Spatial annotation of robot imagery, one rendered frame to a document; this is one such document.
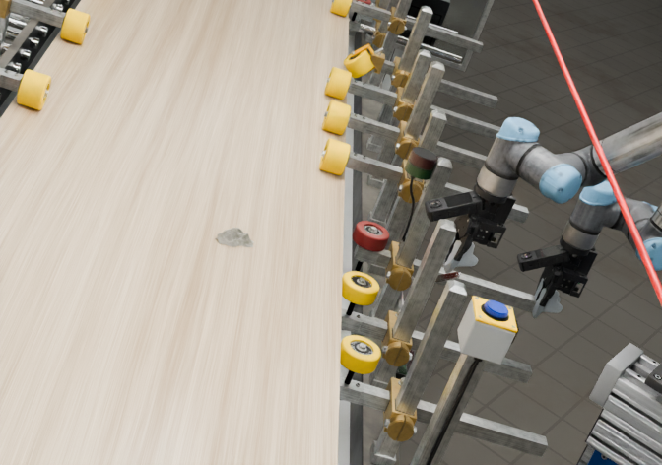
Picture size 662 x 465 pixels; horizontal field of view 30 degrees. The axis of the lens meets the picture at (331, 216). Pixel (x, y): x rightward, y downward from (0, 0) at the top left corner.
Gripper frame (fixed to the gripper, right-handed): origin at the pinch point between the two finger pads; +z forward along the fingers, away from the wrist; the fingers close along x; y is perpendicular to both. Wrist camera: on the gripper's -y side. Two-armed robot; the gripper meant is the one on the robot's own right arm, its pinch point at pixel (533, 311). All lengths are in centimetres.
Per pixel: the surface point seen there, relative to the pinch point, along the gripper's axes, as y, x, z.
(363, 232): -44.8, -2.8, -8.0
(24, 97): -125, 6, -11
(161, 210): -89, -20, -7
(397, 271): -35.3, -8.3, -4.0
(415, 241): -33.6, -5.8, -11.0
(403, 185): -36.2, 17.7, -12.8
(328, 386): -51, -65, -7
